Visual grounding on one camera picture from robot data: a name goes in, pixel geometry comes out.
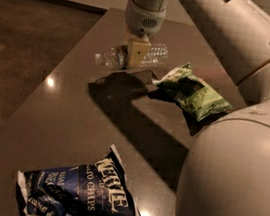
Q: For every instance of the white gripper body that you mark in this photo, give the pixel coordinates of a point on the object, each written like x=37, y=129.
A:
x=144, y=20

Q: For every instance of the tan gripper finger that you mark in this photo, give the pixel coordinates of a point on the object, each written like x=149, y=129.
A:
x=137, y=50

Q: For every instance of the clear plastic water bottle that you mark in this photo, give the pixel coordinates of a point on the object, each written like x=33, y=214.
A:
x=116, y=58

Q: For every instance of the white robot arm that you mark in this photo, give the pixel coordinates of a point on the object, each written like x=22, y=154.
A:
x=227, y=170

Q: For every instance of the green chip bag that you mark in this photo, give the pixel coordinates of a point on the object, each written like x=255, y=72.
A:
x=191, y=93

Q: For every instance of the blue Kettle chips bag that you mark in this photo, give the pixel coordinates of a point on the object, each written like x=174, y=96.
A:
x=97, y=189

